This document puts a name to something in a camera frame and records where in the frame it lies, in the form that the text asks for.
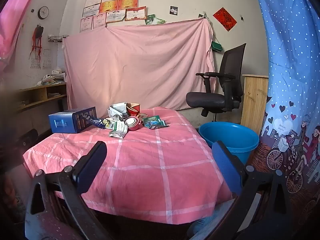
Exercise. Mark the wooden shelf desk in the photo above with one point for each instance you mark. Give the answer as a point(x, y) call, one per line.
point(37, 95)

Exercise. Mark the person's leg in jeans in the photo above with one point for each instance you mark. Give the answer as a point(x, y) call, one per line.
point(207, 225)

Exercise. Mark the red diamond wall poster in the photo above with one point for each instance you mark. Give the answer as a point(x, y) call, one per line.
point(225, 19)

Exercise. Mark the green snack packet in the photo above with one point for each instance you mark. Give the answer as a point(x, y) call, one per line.
point(151, 119)

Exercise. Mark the red paper box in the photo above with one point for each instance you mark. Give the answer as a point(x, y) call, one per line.
point(135, 110)

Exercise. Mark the red knot ornament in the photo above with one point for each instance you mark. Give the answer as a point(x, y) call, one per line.
point(37, 33)

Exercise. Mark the small wall photo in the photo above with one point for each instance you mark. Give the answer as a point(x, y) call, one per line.
point(174, 10)

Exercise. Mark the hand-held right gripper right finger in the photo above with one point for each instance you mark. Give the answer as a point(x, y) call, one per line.
point(227, 165)

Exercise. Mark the green wall photos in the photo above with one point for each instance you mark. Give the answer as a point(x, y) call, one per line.
point(155, 20)

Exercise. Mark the wall calendar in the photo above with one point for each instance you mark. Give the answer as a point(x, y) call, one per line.
point(46, 58)

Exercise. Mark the dark blue sachet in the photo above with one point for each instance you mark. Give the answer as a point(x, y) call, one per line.
point(96, 122)

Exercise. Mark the round wall clock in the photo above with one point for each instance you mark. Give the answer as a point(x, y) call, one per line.
point(43, 12)

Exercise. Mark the blue plastic bucket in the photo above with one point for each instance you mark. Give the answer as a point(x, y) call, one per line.
point(232, 132)

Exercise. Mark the wooden cabinet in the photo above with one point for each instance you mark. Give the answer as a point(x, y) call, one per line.
point(253, 100)

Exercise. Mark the pink bottle lid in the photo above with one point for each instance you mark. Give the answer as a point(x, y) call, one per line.
point(132, 126)

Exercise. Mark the white green packet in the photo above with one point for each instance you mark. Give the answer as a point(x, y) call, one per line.
point(118, 130)

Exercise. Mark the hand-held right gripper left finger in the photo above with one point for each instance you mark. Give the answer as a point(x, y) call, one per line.
point(91, 165)

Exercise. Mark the blue cardboard box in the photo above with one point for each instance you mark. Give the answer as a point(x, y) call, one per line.
point(62, 122)

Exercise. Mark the group of wall certificates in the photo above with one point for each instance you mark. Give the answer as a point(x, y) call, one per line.
point(112, 5)

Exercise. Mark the pink checked tablecloth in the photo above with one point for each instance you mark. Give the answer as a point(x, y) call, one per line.
point(150, 175)

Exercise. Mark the pink hanging sheet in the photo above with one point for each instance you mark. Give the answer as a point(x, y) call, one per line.
point(137, 67)

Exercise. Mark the pile of books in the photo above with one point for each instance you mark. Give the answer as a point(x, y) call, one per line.
point(53, 77)

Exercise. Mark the blue printed curtain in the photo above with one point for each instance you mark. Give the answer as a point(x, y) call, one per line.
point(287, 55)

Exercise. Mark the black office chair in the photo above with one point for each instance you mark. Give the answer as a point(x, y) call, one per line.
point(207, 100)

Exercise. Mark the green hanging purse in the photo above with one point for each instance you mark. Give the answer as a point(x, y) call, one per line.
point(217, 46)

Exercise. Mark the pink curtain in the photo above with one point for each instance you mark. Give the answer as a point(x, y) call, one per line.
point(15, 17)

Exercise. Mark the torn green silver wrapper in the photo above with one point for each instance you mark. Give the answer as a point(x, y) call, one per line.
point(158, 125)

